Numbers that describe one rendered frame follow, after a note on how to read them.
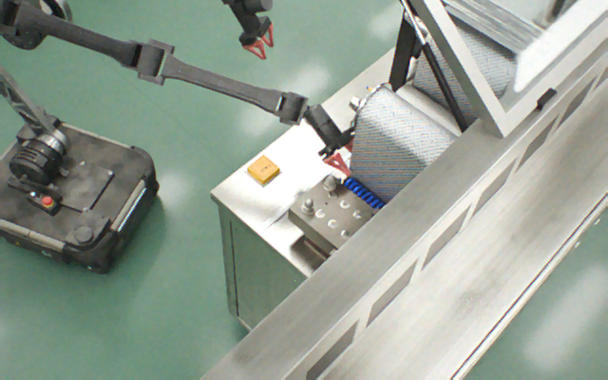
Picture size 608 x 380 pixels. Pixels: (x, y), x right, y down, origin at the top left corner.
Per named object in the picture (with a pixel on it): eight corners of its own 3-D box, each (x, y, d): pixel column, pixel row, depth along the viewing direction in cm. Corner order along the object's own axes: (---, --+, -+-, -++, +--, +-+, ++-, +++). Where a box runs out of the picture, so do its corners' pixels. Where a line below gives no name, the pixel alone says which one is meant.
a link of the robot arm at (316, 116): (301, 112, 180) (318, 99, 180) (299, 112, 187) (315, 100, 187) (316, 133, 181) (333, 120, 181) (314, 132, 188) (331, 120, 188)
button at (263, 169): (263, 158, 207) (263, 153, 205) (279, 171, 204) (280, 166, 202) (246, 171, 204) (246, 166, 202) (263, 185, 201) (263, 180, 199)
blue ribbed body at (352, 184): (351, 180, 190) (351, 173, 187) (411, 228, 182) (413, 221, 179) (342, 188, 189) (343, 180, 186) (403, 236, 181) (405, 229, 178)
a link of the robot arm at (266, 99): (135, 77, 175) (147, 36, 175) (138, 78, 181) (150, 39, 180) (294, 129, 180) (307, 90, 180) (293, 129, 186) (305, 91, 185)
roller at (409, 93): (407, 105, 193) (414, 75, 183) (481, 157, 184) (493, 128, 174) (379, 128, 188) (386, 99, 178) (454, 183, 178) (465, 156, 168)
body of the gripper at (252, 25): (271, 20, 209) (259, 0, 204) (257, 42, 203) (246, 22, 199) (254, 23, 212) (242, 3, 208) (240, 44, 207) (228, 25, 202)
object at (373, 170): (349, 174, 190) (355, 132, 175) (415, 225, 181) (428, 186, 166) (347, 175, 190) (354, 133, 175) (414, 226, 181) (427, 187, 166)
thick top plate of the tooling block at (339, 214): (327, 184, 194) (329, 172, 189) (440, 275, 179) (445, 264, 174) (287, 218, 187) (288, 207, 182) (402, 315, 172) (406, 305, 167)
